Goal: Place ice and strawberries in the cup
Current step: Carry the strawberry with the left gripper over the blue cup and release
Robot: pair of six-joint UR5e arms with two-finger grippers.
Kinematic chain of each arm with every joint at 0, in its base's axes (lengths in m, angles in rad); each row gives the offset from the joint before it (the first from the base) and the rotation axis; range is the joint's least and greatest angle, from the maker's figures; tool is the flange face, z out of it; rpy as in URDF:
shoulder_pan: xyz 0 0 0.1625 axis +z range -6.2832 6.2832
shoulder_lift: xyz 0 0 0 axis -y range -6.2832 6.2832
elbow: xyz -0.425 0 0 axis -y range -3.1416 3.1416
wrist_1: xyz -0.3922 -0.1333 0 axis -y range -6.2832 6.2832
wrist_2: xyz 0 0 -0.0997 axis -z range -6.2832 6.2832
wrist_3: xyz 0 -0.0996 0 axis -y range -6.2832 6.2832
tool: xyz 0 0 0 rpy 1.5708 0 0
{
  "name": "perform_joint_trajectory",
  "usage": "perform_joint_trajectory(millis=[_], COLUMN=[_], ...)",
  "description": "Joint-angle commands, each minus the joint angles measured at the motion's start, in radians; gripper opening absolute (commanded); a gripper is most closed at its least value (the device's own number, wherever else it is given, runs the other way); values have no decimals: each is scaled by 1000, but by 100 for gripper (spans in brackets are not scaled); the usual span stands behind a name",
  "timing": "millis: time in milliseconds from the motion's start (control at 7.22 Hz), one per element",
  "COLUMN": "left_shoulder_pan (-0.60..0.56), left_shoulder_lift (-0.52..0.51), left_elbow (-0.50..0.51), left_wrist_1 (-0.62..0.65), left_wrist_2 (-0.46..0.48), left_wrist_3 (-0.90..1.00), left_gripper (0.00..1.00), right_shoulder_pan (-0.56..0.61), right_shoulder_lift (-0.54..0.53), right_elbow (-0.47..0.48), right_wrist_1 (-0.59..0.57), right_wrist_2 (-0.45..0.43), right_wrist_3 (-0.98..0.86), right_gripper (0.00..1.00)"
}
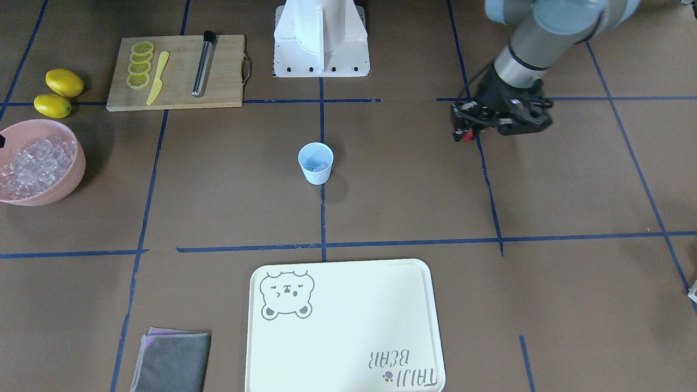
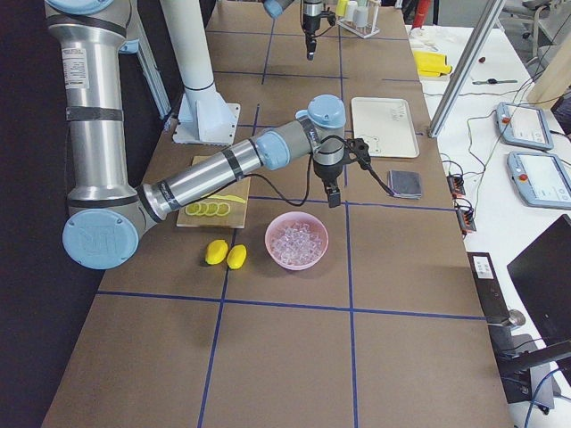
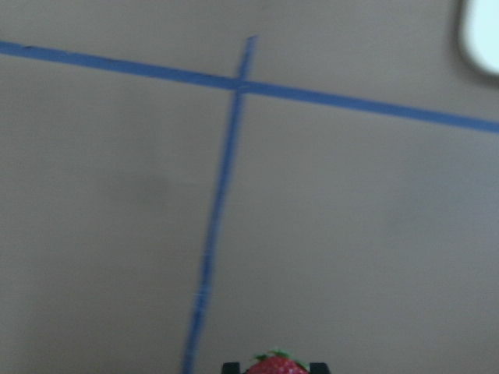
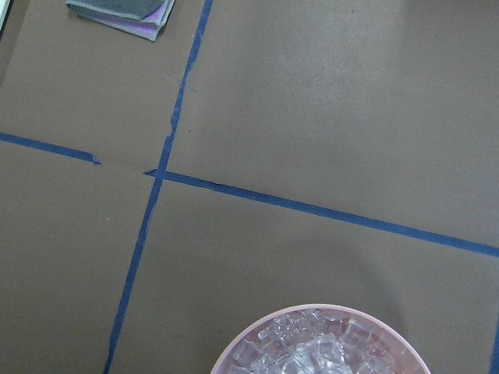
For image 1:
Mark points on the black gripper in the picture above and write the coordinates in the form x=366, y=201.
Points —
x=494, y=91

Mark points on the red strawberry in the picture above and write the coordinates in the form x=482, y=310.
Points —
x=468, y=136

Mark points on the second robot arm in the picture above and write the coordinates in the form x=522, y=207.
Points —
x=545, y=30

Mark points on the clear ice cubes pile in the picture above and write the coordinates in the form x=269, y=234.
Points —
x=38, y=167

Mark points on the light blue paper cup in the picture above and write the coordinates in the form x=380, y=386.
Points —
x=316, y=162

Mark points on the pink bowl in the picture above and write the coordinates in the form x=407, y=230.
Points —
x=19, y=135

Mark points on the whole yellow lemon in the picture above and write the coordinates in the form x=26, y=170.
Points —
x=64, y=82
x=52, y=105

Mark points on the lemon slice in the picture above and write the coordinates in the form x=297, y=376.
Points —
x=138, y=81
x=141, y=58
x=140, y=68
x=142, y=48

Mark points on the yellow plastic knife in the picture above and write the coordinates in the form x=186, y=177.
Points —
x=157, y=83

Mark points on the cream bear serving tray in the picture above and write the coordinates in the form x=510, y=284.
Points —
x=344, y=326

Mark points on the steel cylindrical rod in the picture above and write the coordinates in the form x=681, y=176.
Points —
x=209, y=41

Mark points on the wooden cutting board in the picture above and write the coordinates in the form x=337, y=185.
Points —
x=223, y=86

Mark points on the folded grey cloth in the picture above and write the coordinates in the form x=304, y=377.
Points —
x=171, y=359

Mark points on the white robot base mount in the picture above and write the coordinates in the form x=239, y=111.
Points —
x=320, y=39

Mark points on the white wire rack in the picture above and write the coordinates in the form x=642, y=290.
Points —
x=692, y=293

